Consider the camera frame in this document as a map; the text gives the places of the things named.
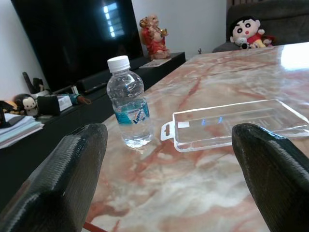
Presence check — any cartoon boy plush doll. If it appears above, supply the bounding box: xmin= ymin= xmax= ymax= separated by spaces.
xmin=229 ymin=15 xmax=265 ymax=50

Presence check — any black flat screen television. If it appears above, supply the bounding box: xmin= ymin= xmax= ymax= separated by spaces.
xmin=11 ymin=0 xmax=144 ymax=92

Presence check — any black TV cabinet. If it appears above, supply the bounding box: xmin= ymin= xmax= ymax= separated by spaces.
xmin=0 ymin=52 xmax=186 ymax=211

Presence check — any black box with label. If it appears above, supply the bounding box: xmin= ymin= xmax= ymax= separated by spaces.
xmin=37 ymin=94 xmax=73 ymax=116

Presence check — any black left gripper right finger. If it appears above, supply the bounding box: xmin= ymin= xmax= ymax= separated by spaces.
xmin=231 ymin=122 xmax=309 ymax=232

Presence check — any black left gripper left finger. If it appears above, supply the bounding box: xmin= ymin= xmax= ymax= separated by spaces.
xmin=0 ymin=123 xmax=108 ymax=232

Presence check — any clear plastic blister pack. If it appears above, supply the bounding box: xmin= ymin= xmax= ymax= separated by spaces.
xmin=160 ymin=99 xmax=309 ymax=153

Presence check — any red laughing Buddha statue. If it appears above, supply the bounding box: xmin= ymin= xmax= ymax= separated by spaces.
xmin=139 ymin=14 xmax=171 ymax=60

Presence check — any small clear water bottle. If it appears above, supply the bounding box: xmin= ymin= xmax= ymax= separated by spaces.
xmin=106 ymin=55 xmax=155 ymax=148

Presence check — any dark grey long sofa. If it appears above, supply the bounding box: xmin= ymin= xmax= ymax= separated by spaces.
xmin=212 ymin=0 xmax=309 ymax=53

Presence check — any small red plush doll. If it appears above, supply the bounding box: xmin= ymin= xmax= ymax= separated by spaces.
xmin=262 ymin=35 xmax=276 ymax=48

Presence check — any black soundbar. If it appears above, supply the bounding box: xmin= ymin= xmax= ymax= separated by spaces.
xmin=76 ymin=72 xmax=114 ymax=94

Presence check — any stack of papers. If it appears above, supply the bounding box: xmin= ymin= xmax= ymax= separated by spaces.
xmin=0 ymin=113 xmax=45 ymax=149

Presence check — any small monkey plush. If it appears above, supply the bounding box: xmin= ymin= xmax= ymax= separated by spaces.
xmin=13 ymin=93 xmax=39 ymax=116

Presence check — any orange marble pattern folding table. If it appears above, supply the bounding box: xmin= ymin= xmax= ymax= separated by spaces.
xmin=83 ymin=41 xmax=309 ymax=232

